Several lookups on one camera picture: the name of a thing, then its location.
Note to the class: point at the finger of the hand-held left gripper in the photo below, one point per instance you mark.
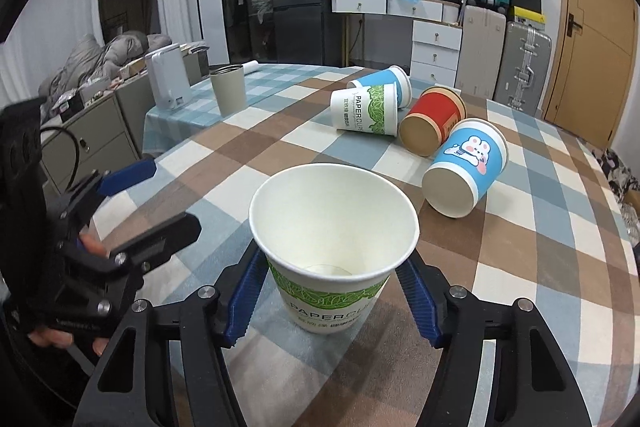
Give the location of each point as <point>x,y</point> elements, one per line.
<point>127,176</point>
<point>160,239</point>

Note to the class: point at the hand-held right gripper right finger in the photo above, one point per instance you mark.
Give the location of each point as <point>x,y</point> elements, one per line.
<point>421,302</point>

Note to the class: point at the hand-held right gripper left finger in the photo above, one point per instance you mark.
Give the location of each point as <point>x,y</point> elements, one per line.
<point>243,302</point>

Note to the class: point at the white green-print paper cup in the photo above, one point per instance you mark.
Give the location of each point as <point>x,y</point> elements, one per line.
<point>330,207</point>
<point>360,109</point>

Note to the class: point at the blue bunny-print paper cup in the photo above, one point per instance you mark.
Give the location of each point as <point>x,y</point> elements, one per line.
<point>470,157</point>

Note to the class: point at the red paper cup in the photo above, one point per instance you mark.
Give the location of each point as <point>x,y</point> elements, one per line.
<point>440,112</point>

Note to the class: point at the plain blue paper cup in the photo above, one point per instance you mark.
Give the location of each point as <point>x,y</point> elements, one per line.
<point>401,83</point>

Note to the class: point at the person's left hand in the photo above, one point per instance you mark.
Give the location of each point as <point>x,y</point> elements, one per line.
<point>94,248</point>

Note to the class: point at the grey low cabinet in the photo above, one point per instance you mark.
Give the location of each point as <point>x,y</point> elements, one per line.
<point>95,137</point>

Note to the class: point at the white electric kettle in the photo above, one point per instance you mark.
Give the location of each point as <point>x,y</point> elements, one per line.
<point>167,77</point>

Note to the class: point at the grey duvet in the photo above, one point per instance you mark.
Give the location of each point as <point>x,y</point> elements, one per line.
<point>95,57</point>

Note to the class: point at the beige metal tumbler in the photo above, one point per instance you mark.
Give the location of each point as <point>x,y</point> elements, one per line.
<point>227,92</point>

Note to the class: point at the white paper roll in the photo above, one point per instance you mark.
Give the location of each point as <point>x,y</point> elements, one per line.
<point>250,67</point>

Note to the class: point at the patterned cloth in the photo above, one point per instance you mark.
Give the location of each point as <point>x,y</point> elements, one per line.
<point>617,172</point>

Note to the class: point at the white drawer unit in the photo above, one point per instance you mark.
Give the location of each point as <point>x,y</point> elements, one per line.
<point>435,52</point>

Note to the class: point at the silver suitcase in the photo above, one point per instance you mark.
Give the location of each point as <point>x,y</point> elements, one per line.
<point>522,67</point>

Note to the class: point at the beige suitcase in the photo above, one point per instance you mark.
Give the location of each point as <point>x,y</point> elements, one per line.
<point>480,52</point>

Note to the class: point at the white desk with drawers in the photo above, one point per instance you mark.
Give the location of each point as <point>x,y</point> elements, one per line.
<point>360,4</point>

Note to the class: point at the wooden door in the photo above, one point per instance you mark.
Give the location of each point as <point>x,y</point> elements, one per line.
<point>595,22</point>

